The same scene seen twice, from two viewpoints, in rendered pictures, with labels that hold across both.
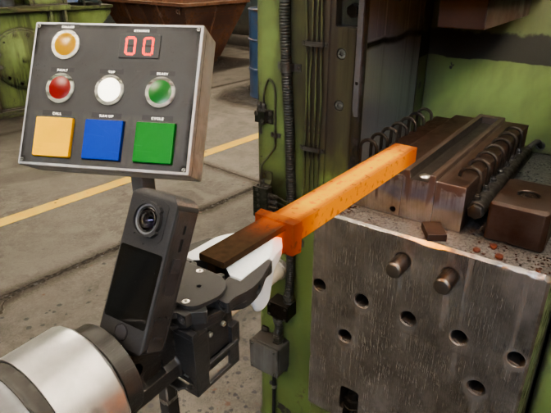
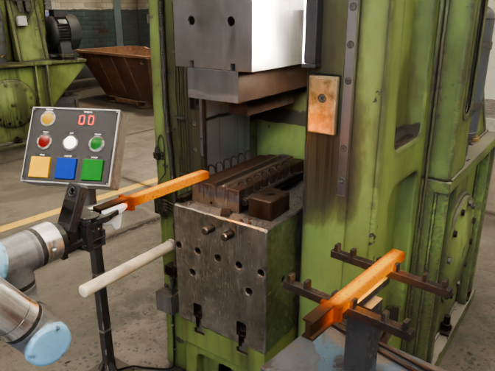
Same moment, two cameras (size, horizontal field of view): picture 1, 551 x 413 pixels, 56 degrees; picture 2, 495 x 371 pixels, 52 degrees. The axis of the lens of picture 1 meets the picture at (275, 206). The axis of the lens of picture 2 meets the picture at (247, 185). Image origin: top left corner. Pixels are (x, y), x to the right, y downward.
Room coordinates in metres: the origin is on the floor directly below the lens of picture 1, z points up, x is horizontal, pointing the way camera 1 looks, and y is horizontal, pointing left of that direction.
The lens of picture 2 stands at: (-0.78, -0.31, 1.55)
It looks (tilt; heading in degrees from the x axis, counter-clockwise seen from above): 20 degrees down; 0
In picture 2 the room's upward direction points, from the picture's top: straight up
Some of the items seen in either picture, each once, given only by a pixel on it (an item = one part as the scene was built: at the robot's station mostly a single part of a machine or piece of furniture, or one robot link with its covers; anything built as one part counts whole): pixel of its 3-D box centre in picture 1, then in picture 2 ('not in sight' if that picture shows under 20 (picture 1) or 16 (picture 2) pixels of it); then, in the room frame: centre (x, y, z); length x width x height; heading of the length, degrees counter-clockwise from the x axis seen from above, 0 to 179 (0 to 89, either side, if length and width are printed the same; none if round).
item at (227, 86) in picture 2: not in sight; (250, 77); (0.96, -0.33, 1.32); 0.42 x 0.20 x 0.10; 144
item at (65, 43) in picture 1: (65, 44); (48, 118); (1.03, 0.40, 1.16); 0.05 x 0.03 x 0.04; 54
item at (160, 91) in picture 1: (160, 92); (96, 143); (0.95, 0.21, 1.09); 0.05 x 0.03 x 0.04; 54
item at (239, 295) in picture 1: (230, 286); (102, 216); (0.36, 0.04, 1.06); 0.09 x 0.05 x 0.02; 142
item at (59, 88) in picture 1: (60, 88); (44, 140); (0.99, 0.41, 1.09); 0.05 x 0.03 x 0.04; 54
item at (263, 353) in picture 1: (270, 351); (169, 299); (1.10, 0.01, 0.36); 0.09 x 0.07 x 0.12; 54
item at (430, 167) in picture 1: (461, 142); (256, 169); (0.95, -0.35, 0.99); 0.42 x 0.05 x 0.01; 144
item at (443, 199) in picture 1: (446, 158); (250, 178); (0.96, -0.33, 0.96); 0.42 x 0.20 x 0.09; 144
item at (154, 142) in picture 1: (155, 143); (93, 170); (0.91, 0.22, 1.01); 0.07 x 0.05 x 0.07; 79
